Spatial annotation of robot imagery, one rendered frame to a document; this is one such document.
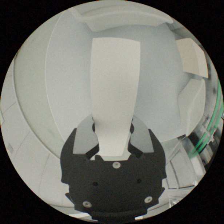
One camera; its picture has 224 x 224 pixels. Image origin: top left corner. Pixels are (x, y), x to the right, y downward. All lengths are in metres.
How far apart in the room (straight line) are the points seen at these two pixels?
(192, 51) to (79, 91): 0.35
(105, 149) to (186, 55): 0.37
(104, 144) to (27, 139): 2.99
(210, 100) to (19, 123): 3.61
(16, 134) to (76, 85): 2.94
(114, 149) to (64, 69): 0.23
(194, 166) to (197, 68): 0.55
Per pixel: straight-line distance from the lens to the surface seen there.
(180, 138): 0.66
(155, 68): 0.20
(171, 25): 0.34
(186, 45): 0.30
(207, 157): 0.95
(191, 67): 0.28
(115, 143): 0.15
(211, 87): 0.55
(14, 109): 3.17
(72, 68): 0.19
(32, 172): 3.22
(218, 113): 0.59
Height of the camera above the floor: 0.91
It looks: 61 degrees down
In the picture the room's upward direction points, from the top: 177 degrees clockwise
